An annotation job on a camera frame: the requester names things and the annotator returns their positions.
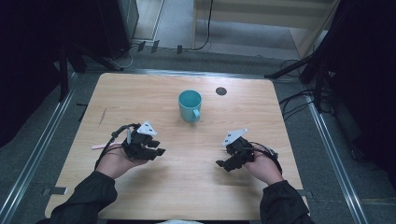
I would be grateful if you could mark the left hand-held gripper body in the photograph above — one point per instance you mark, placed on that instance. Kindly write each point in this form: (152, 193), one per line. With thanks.
(137, 146)

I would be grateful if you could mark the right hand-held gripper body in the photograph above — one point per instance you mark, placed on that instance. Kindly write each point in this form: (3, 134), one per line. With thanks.
(241, 149)

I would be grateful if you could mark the person's left hand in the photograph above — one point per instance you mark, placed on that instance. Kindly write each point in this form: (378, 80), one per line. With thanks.
(115, 161)

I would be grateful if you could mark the person's right hand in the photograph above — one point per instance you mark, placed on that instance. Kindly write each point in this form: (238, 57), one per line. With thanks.
(264, 168)

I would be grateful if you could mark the pink strip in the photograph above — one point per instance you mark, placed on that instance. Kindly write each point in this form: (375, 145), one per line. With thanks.
(101, 146)

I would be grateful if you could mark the teal cup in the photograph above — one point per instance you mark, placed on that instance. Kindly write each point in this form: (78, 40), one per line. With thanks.
(189, 107)

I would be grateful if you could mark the round dark table grommet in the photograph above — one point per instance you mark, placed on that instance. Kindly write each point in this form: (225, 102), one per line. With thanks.
(221, 91)

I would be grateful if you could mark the black metal stand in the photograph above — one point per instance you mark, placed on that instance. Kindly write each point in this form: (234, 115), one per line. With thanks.
(63, 71)
(299, 63)

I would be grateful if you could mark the dark cabinet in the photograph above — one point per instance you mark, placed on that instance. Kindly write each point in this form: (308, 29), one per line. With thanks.
(120, 25)

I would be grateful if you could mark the grey metal bracket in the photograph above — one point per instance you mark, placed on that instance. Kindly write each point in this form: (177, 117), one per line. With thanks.
(55, 190)

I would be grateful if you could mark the metal floor rail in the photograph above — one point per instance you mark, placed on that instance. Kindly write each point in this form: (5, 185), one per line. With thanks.
(337, 161)
(34, 155)

